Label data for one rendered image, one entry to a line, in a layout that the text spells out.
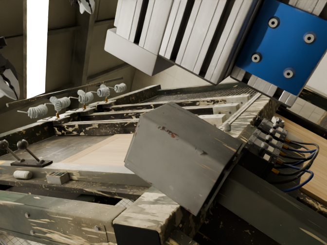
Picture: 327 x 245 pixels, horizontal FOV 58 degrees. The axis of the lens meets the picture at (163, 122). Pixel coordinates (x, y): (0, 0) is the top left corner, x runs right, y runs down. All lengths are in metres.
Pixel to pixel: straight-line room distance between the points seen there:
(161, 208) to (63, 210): 0.25
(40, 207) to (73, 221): 0.12
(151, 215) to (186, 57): 0.37
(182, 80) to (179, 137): 6.65
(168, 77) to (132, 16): 6.90
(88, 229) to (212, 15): 0.55
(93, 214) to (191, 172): 0.29
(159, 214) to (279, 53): 0.41
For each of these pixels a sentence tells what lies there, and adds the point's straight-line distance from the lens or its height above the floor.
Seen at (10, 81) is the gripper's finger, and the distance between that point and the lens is 0.94.
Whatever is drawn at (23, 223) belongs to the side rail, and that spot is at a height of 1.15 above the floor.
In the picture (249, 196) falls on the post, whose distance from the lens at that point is 0.53.
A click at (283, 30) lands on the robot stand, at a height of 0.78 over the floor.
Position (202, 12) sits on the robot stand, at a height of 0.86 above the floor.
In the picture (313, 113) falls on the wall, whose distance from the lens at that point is 6.48.
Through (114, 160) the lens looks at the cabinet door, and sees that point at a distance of 1.15.
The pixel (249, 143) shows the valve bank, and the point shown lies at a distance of 0.82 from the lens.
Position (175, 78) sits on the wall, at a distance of 7.21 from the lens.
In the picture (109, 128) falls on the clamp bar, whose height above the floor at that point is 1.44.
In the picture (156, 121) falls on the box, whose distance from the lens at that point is 0.51.
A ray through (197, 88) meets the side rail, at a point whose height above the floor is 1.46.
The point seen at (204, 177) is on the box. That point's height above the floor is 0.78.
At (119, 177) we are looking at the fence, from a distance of 0.95.
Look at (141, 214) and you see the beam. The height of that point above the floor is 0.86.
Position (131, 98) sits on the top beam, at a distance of 2.59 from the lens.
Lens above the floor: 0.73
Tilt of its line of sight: 17 degrees up
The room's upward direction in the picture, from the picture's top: 58 degrees counter-clockwise
